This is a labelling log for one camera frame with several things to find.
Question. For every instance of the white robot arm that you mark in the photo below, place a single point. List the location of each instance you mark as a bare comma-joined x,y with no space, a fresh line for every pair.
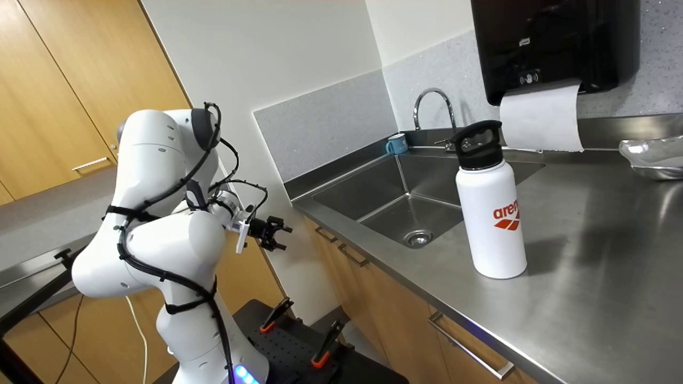
162,247

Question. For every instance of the black metal frame bar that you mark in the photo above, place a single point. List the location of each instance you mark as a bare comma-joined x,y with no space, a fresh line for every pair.
28,300

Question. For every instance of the black paper towel dispenser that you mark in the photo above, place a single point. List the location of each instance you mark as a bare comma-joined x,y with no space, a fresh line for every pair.
546,43

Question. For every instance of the stainless steel sink basin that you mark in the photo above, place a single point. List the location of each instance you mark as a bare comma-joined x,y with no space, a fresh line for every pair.
385,189

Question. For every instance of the white bottle with orange logo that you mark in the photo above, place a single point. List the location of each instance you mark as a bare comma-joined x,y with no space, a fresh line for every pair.
492,242

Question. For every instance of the small blue sink cup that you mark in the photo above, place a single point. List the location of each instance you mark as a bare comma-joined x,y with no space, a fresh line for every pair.
396,146

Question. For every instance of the tall wooden wall cabinet door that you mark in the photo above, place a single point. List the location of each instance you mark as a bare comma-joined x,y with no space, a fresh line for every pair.
108,49
34,107

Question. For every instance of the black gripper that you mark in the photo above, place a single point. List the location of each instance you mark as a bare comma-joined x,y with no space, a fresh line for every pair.
264,234

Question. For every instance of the shiny silver metal dish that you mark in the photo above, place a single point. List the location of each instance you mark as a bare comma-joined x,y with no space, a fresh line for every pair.
653,161

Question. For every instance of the wooden side base cabinet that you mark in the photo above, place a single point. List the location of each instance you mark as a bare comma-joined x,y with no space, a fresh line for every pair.
249,277

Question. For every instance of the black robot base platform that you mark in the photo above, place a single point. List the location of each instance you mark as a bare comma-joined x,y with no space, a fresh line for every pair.
291,355

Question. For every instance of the wooden wide base cabinet door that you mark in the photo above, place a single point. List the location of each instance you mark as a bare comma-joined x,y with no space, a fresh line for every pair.
456,365

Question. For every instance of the chrome curved faucet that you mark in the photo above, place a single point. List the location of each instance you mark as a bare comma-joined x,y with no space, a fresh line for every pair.
432,93

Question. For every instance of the round metal sink drain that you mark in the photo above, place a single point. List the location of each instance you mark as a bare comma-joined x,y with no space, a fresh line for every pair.
416,238

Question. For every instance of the wooden under-sink cabinet door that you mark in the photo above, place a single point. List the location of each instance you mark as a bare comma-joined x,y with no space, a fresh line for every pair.
385,311

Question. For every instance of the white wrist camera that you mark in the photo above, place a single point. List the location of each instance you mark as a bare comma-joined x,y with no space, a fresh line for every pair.
242,231

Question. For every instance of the black and orange clamp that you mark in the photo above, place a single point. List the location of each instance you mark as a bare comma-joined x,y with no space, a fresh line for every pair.
329,344
275,316

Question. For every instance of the wooden end base cabinet door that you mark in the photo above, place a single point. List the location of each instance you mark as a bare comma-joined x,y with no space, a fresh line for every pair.
328,269

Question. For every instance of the white paper towel sheet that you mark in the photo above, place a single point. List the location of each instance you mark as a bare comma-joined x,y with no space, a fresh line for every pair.
541,120

